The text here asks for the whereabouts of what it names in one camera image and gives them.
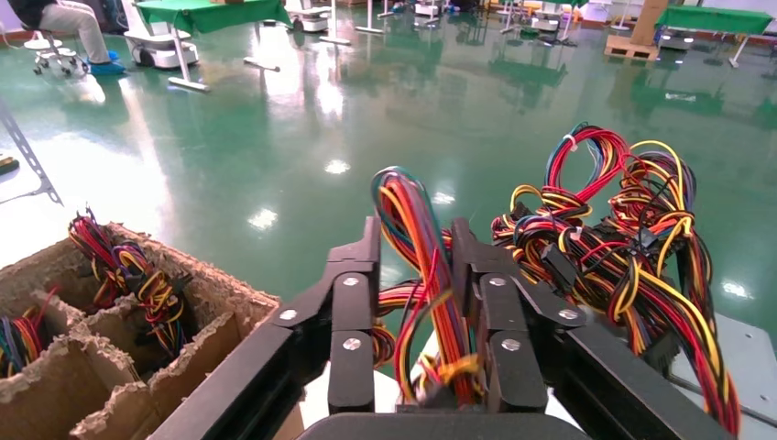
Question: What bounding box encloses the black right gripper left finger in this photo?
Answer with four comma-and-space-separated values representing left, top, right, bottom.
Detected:
271, 215, 384, 416

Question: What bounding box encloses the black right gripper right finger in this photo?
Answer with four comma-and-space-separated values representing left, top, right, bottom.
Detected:
451, 217, 589, 415

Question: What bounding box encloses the brown cardboard divider box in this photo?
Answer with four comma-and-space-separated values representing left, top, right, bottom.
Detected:
0, 221, 305, 440

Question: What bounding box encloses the wooden pallet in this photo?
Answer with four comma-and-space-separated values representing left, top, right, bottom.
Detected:
604, 33, 662, 63

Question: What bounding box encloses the green tablecloth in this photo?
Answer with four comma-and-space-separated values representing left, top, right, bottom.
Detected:
655, 5, 775, 37
136, 0, 292, 35

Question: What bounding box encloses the tall cardboard box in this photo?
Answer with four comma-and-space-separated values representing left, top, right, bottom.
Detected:
628, 0, 669, 47

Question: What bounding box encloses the blue shoe cover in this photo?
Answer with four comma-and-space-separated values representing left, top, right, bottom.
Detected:
87, 51, 127, 77

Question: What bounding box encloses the chrome wheeled stool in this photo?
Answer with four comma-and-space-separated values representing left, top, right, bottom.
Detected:
23, 30, 89, 77

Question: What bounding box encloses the seated person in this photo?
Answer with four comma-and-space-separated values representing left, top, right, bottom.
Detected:
6, 0, 114, 65

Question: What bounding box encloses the grey power supply with wires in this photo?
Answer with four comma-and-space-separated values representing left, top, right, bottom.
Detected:
607, 139, 745, 438

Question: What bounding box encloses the perforated metal bracket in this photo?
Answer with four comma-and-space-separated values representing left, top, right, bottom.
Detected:
0, 100, 65, 206

